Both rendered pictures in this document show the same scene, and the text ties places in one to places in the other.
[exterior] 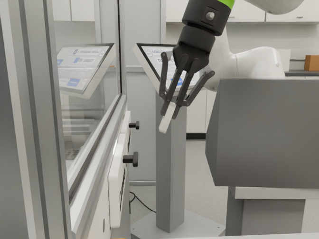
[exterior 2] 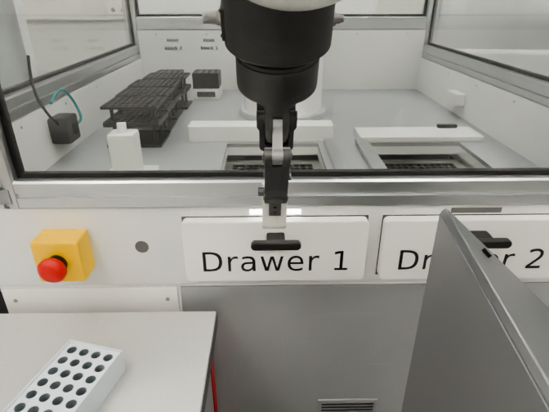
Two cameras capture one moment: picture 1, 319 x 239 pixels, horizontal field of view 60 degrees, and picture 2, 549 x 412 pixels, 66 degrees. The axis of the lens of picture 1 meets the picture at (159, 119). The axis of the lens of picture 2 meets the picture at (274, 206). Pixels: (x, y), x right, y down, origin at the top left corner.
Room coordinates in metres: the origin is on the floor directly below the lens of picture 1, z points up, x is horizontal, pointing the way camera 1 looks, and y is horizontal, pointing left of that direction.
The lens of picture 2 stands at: (0.64, -0.48, 1.24)
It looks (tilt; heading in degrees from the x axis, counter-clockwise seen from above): 26 degrees down; 92
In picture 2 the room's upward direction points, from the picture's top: straight up
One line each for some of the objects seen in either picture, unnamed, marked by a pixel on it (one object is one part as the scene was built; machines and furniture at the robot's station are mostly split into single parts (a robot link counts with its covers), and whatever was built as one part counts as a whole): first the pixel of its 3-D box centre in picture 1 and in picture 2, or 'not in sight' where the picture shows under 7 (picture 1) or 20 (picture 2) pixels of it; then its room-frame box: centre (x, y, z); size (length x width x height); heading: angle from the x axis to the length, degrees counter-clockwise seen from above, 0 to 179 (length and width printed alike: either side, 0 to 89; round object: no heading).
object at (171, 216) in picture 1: (177, 159); not in sight; (1.59, -0.11, 0.51); 0.50 x 0.45 x 1.02; 50
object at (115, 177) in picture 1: (119, 171); (275, 249); (0.62, 0.10, 0.87); 0.29 x 0.02 x 0.11; 4
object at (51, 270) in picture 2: not in sight; (53, 268); (0.29, 0.03, 0.88); 0.04 x 0.03 x 0.04; 4
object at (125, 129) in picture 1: (126, 133); (470, 248); (0.93, 0.11, 0.87); 0.29 x 0.02 x 0.11; 4
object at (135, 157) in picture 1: (130, 159); (275, 240); (0.62, 0.07, 0.91); 0.07 x 0.04 x 0.01; 4
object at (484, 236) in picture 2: (134, 125); (482, 239); (0.93, 0.09, 0.91); 0.07 x 0.04 x 0.01; 4
